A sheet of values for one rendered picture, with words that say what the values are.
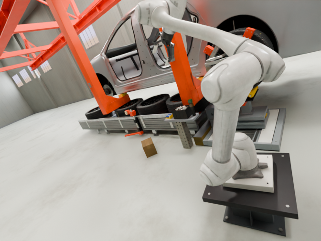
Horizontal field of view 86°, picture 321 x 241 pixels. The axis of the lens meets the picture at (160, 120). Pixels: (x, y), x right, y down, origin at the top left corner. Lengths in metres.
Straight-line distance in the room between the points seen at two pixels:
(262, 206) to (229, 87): 0.77
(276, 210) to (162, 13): 1.15
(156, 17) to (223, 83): 0.51
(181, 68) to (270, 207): 1.52
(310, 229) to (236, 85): 1.11
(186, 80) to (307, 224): 1.57
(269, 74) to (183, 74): 1.42
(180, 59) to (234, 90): 1.47
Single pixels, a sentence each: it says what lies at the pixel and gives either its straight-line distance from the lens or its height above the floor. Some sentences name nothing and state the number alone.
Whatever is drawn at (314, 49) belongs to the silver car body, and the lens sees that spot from 2.30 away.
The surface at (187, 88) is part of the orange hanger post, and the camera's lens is 2.10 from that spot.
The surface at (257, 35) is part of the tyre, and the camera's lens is 2.03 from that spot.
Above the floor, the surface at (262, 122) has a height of 0.17.
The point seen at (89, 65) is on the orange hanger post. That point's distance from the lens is 3.52.
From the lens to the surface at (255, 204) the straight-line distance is 1.20.
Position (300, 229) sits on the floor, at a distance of 1.50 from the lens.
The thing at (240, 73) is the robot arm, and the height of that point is 1.08.
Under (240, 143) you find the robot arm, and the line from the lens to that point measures 1.13.
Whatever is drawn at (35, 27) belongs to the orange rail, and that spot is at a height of 3.28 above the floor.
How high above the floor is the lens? 1.22
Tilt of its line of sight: 20 degrees down
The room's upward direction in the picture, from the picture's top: 21 degrees counter-clockwise
